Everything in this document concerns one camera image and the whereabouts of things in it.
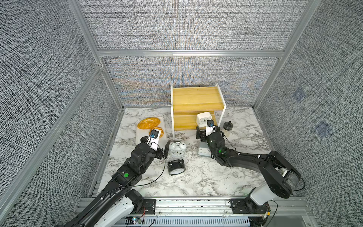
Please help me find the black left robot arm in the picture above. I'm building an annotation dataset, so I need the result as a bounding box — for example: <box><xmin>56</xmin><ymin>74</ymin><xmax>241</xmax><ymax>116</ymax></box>
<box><xmin>64</xmin><ymin>135</ymin><xmax>170</xmax><ymax>227</ymax></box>

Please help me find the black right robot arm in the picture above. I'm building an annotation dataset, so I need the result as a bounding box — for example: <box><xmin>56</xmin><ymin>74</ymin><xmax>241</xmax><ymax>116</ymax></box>
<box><xmin>196</xmin><ymin>126</ymin><xmax>302</xmax><ymax>213</ymax></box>

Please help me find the grey rectangular alarm clock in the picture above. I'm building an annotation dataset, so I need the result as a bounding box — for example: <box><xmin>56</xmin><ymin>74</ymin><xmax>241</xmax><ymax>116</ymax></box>
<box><xmin>198</xmin><ymin>142</ymin><xmax>211</xmax><ymax>158</ymax></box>

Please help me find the white rectangular tray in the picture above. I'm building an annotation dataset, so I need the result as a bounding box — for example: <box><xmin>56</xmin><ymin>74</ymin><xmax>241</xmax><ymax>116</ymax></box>
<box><xmin>136</xmin><ymin>117</ymin><xmax>168</xmax><ymax>148</ymax></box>

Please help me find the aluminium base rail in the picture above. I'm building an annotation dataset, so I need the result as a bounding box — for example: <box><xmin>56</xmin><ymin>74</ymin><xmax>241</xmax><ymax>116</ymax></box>
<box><xmin>75</xmin><ymin>197</ymin><xmax>318</xmax><ymax>227</ymax></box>

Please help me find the wooden two-tier shelf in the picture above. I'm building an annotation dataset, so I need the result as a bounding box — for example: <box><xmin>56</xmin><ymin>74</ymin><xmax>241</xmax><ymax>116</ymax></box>
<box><xmin>170</xmin><ymin>84</ymin><xmax>226</xmax><ymax>132</ymax></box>

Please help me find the sesame seeded bread loaf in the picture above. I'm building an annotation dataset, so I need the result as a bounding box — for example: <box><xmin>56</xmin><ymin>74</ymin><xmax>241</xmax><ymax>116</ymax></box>
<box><xmin>137</xmin><ymin>117</ymin><xmax>161</xmax><ymax>130</ymax></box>

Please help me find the black twin-bell alarm clock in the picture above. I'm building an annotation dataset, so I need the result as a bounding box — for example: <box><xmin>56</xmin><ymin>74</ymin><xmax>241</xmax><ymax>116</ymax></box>
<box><xmin>167</xmin><ymin>159</ymin><xmax>186</xmax><ymax>176</ymax></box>

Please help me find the white square alarm clock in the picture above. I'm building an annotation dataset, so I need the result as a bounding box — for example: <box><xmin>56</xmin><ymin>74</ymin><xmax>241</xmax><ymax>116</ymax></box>
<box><xmin>196</xmin><ymin>112</ymin><xmax>213</xmax><ymax>128</ymax></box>

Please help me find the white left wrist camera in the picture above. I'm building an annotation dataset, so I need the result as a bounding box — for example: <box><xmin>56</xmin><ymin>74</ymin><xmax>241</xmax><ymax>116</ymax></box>
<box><xmin>147</xmin><ymin>129</ymin><xmax>161</xmax><ymax>151</ymax></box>

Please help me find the glass jar with black lid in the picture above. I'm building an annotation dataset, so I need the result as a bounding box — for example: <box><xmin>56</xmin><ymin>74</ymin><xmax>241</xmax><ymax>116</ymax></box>
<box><xmin>223</xmin><ymin>121</ymin><xmax>233</xmax><ymax>131</ymax></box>

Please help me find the white twin-bell alarm clock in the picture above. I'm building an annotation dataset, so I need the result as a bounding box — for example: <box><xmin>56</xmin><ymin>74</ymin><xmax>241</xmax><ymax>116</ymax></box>
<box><xmin>168</xmin><ymin>142</ymin><xmax>187</xmax><ymax>158</ymax></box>

